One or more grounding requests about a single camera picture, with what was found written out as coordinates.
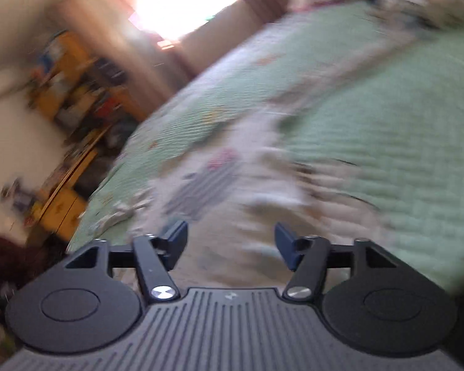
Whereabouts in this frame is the green quilted bee bedspread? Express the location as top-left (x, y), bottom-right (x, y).
top-left (67, 2), bottom-right (464, 298)

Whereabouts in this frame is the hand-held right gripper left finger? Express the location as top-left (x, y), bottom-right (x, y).
top-left (64, 220), bottom-right (189, 305)

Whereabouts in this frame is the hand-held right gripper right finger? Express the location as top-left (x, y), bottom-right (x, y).
top-left (274, 221), bottom-right (399, 302)

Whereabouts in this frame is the wooden desk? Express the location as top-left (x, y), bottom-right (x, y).
top-left (27, 124), bottom-right (113, 242)

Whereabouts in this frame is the dark furniture piece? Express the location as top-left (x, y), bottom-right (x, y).
top-left (0, 236), bottom-right (68, 310)

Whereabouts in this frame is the white star-print garment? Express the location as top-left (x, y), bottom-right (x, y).
top-left (89, 118), bottom-right (395, 290)

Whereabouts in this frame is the wooden bookshelf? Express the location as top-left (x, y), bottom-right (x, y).
top-left (27, 31), bottom-right (148, 132)

